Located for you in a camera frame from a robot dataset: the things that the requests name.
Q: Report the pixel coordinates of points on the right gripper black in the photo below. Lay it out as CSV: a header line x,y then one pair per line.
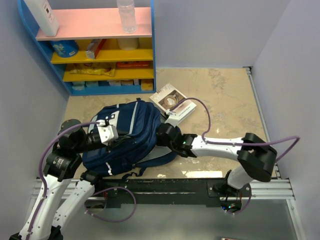
x,y
158,141

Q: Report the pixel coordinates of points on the navy blue student backpack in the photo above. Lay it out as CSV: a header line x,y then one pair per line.
x,y
136,123

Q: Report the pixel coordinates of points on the white coffee photo book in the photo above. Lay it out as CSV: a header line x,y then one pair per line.
x,y
170,100

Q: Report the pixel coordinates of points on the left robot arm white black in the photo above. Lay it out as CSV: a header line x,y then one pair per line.
x,y
57,166

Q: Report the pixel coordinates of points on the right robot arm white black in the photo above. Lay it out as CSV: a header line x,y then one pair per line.
x,y
256,158

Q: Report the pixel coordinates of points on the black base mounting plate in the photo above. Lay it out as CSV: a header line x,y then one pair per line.
x,y
167,191

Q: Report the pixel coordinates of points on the yellow snack packet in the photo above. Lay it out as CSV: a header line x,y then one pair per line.
x,y
94,68

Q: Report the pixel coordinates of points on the red flat box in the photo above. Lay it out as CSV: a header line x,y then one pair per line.
x,y
132,64

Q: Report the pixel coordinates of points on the blue shelf unit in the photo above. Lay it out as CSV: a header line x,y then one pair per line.
x,y
86,24

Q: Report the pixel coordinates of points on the blue snack canister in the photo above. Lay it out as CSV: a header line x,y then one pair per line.
x,y
65,48

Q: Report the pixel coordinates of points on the orange white carton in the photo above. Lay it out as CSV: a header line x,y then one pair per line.
x,y
94,48

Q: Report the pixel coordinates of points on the white cylindrical jar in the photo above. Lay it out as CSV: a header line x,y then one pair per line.
x,y
128,44

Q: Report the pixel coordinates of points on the clear plastic water bottle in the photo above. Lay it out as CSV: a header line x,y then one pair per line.
x,y
126,9

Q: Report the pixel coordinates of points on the white rectangular device box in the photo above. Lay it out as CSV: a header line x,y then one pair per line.
x,y
43,14

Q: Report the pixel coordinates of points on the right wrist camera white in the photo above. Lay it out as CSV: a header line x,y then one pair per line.
x,y
172,118

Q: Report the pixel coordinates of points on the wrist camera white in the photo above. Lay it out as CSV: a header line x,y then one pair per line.
x,y
172,118
107,132

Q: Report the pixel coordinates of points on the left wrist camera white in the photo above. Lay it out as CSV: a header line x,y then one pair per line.
x,y
107,132

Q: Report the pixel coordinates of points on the aluminium rail frame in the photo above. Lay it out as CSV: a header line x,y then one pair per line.
x,y
226,108

